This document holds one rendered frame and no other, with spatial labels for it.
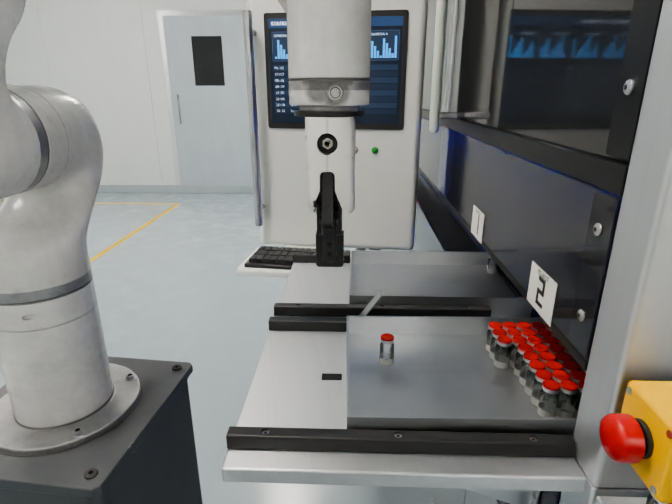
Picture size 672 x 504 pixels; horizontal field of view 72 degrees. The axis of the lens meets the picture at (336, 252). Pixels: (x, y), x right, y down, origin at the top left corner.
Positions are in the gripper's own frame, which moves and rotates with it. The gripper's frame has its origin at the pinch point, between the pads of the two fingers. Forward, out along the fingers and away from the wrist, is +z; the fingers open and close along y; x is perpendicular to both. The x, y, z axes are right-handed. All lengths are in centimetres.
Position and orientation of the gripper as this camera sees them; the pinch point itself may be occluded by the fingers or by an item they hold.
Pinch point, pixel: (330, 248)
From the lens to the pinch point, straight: 54.2
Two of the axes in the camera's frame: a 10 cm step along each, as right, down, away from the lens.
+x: -10.0, -0.1, 0.4
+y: 0.4, -3.3, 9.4
